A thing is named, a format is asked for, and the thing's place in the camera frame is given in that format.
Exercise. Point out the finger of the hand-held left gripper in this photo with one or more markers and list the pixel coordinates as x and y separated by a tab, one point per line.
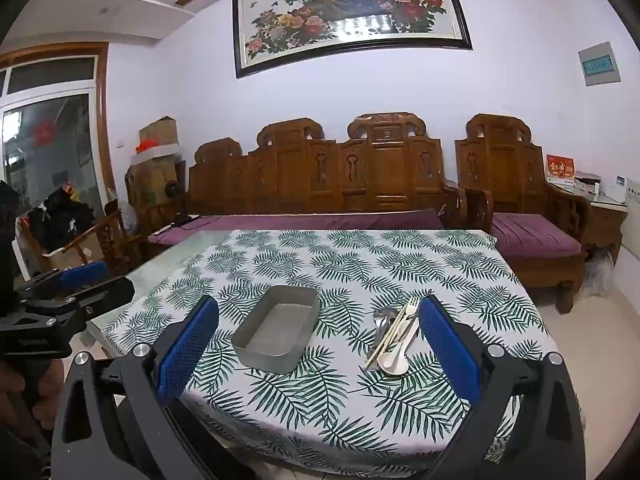
85	274
107	291

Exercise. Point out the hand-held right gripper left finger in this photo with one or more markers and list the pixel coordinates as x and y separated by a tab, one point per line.
190	345

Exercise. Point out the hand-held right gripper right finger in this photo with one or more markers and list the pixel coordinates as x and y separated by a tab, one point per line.
450	350

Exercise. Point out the cream plastic fork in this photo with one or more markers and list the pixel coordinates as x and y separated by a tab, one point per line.
411	310

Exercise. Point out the grey metal tray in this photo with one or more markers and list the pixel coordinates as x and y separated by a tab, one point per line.
275	330

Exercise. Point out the person's left hand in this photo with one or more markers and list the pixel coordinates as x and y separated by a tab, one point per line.
47	390

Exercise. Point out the pile of black clothes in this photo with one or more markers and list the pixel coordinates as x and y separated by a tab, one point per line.
60	225

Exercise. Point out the wooden chopstick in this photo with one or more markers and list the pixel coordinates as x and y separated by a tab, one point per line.
387	336
396	332

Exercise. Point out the cream plastic spoon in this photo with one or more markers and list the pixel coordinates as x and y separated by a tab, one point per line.
392	362

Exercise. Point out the metal fork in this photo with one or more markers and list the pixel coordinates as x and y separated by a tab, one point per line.
391	313

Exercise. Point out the metal spoon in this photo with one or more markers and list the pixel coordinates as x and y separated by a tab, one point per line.
379	316

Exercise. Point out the wooden framed glass door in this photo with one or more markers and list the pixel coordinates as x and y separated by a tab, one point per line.
50	160

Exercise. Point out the small black fan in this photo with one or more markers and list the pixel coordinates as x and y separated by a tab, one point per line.
173	190

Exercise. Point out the large cardboard box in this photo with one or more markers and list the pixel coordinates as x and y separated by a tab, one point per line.
155	175

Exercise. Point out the purple armchair cushion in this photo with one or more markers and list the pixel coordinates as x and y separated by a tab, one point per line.
530	237

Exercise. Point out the leaf-printed tablecloth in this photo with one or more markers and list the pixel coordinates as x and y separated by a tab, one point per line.
325	260

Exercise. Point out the small cardboard box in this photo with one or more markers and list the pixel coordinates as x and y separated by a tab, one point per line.
160	131

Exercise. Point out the purple sofa cushion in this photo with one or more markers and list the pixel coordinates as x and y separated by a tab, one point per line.
300	221

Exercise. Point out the white plastic bag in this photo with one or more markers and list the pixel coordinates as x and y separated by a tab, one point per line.
600	272

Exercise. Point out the carved wooden armchair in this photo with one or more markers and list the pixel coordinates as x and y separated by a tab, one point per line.
500	170

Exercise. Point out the carved wooden sofa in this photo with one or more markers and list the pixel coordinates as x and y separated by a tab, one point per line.
385	170

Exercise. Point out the wooden side table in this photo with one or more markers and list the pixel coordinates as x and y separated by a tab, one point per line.
605	225

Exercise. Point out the red gift box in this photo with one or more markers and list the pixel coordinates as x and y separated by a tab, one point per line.
560	169

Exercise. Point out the white box with blue label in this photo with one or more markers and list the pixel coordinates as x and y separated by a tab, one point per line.
616	190

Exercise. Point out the framed peacock flower painting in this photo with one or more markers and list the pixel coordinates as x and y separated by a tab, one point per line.
350	5

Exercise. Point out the grey wall electrical panel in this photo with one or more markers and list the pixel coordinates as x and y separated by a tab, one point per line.
600	65

